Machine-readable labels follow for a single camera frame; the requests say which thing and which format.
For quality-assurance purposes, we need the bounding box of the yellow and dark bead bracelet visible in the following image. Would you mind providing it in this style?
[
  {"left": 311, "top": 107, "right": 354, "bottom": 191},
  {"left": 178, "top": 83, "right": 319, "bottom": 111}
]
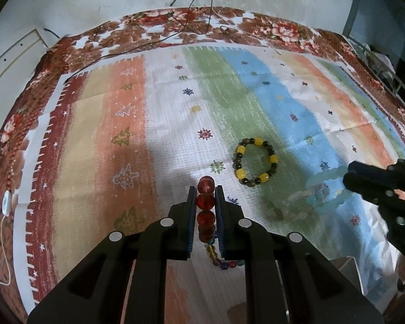
[{"left": 232, "top": 137, "right": 279, "bottom": 187}]

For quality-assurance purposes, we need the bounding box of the jewelry box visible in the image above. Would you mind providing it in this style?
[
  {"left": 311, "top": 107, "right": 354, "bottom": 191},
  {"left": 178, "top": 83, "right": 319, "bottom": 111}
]
[{"left": 329, "top": 256, "right": 364, "bottom": 295}]

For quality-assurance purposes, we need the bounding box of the black cable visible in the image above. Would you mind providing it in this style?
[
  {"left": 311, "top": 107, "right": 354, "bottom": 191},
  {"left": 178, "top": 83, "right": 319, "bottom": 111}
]
[{"left": 43, "top": 0, "right": 237, "bottom": 82}]

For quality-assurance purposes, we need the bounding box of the metal bed frame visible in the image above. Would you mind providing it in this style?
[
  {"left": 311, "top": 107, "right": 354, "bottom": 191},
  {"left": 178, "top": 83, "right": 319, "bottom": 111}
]
[{"left": 344, "top": 36, "right": 405, "bottom": 119}]

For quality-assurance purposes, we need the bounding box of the red bead bracelet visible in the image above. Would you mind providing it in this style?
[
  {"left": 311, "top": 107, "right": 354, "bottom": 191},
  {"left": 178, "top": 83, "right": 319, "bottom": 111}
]
[{"left": 196, "top": 175, "right": 246, "bottom": 271}]

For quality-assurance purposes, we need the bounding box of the red floral bedsheet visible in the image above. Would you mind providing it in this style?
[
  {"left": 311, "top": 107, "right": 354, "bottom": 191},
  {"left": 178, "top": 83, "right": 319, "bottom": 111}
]
[{"left": 0, "top": 7, "right": 405, "bottom": 322}]

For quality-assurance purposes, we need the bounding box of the white controller with cord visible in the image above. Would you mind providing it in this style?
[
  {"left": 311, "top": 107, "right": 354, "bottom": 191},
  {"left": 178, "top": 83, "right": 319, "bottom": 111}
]
[{"left": 0, "top": 190, "right": 12, "bottom": 287}]

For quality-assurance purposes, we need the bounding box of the striped colourful cloth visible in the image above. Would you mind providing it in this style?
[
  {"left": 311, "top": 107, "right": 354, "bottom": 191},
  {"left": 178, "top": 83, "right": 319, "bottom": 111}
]
[{"left": 12, "top": 45, "right": 405, "bottom": 313}]

